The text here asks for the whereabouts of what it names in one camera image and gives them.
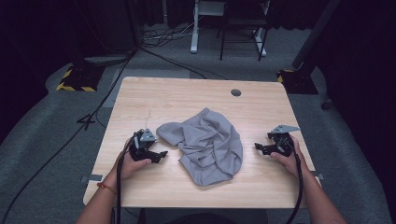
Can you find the dark upright stand pole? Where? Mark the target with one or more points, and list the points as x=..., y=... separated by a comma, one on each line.
x=132, y=25

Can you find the grey tape strip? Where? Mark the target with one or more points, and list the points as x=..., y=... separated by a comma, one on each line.
x=93, y=178
x=318, y=175

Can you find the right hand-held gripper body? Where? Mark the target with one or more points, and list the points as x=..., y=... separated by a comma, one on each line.
x=282, y=146

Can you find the black caster wheel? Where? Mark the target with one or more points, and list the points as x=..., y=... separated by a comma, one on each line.
x=326, y=104

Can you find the person's right hand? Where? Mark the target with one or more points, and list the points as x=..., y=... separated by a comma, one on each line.
x=294, y=163

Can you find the white desk frame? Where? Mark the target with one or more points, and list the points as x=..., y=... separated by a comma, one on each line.
x=194, y=34

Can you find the person's left hand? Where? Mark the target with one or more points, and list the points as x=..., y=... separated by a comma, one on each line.
x=129, y=168

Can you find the grey sweat pants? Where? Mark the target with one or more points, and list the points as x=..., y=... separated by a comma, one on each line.
x=211, y=149

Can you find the slanted dark metal pole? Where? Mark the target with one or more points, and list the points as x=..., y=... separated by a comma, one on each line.
x=314, y=34

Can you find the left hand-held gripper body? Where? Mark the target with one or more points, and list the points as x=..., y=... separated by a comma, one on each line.
x=142, y=147

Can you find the black yellow striped stand base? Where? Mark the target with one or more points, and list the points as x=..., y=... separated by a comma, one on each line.
x=297, y=82
x=79, y=79

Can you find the black metal chair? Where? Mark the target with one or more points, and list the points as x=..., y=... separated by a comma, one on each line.
x=243, y=21

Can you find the grey flat stand foot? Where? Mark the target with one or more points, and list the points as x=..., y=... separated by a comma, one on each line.
x=106, y=59

